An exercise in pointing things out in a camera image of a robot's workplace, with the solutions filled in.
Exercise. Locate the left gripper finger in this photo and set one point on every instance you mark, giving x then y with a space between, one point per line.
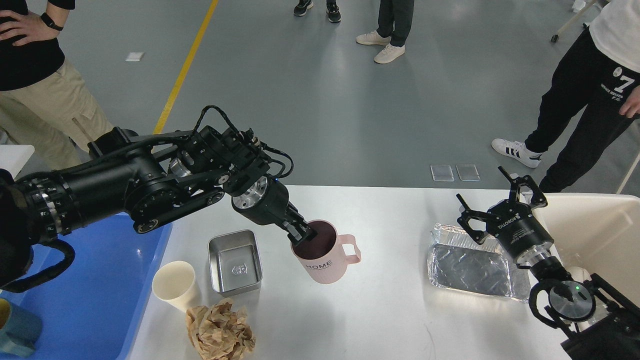
299 232

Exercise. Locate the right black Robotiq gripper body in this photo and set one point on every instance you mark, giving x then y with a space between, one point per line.
519 233

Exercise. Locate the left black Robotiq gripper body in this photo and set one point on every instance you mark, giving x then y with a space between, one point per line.
267 201

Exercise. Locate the pink HOME mug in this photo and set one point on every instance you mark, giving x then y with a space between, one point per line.
326 257

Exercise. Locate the square metal tin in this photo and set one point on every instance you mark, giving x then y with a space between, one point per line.
235 265

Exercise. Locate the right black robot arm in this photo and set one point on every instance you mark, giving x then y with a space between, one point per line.
599 321

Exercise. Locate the aluminium foil tray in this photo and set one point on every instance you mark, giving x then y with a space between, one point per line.
455 261

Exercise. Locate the right floor plate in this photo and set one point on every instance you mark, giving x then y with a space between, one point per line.
468 172

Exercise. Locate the floor plate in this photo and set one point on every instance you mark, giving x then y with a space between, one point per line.
442 173
468 172

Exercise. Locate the beige plastic bin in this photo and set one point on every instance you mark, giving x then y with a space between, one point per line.
599 233

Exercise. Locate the left floor plate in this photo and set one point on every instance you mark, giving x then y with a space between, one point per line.
442 173

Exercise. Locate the cream paper cup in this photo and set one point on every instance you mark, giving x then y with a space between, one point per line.
175 283

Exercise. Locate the crumpled brown paper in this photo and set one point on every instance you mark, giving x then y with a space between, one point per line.
219 333

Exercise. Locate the person in black joggers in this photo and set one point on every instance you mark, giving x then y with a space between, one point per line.
598 75

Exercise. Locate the chair base with castors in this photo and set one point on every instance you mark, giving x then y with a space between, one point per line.
582 10

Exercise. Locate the blue plastic tray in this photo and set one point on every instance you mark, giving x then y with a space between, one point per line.
93 310

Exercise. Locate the person with white sneakers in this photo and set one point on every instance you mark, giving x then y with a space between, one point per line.
394 24

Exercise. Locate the person in khaki trousers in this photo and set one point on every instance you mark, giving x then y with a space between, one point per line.
44 100

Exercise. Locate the white side table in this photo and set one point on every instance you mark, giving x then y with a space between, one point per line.
14 157

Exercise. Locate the teal mug in tray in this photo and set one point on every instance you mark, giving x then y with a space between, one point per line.
19 330

